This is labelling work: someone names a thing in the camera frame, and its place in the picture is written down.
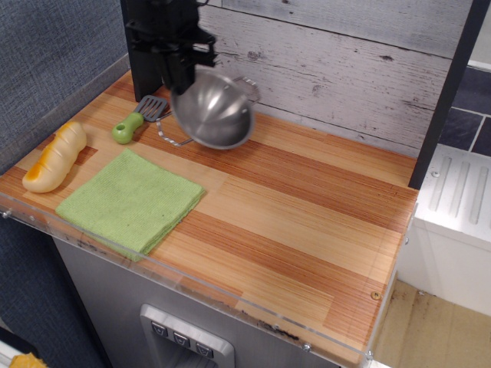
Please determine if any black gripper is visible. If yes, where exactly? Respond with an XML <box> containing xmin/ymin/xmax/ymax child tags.
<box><xmin>125</xmin><ymin>1</ymin><xmax>216</xmax><ymax>94</ymax></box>

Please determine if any silver metal bowl with handles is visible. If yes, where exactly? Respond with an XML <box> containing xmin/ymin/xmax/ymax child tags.
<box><xmin>157</xmin><ymin>70</ymin><xmax>261</xmax><ymax>150</ymax></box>

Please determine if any green folded cloth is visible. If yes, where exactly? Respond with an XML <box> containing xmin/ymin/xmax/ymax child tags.
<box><xmin>55</xmin><ymin>149</ymin><xmax>205</xmax><ymax>261</ymax></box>

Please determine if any yellow toy bread loaf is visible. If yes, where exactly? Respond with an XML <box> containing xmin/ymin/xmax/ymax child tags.
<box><xmin>22</xmin><ymin>121</ymin><xmax>87</xmax><ymax>193</ymax></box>

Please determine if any clear acrylic front guard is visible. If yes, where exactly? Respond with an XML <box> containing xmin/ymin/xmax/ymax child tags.
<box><xmin>1</xmin><ymin>194</ymin><xmax>374</xmax><ymax>367</ymax></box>

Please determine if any grey toy fridge dispenser panel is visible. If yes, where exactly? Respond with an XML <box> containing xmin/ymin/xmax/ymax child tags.
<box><xmin>140</xmin><ymin>304</ymin><xmax>236</xmax><ymax>367</ymax></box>

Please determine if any yellow object bottom left corner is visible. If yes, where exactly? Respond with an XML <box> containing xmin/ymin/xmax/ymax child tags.
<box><xmin>8</xmin><ymin>353</ymin><xmax>48</xmax><ymax>368</ymax></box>

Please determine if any white toy sink unit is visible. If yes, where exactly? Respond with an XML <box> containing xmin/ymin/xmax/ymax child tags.
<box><xmin>397</xmin><ymin>145</ymin><xmax>490</xmax><ymax>315</ymax></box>

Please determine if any green handled grey toy spatula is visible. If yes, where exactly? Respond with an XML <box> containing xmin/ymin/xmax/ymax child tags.
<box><xmin>111</xmin><ymin>95</ymin><xmax>168</xmax><ymax>144</ymax></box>

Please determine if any black right vertical post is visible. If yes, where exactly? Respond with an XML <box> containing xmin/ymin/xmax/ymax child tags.
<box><xmin>408</xmin><ymin>0</ymin><xmax>490</xmax><ymax>189</ymax></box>

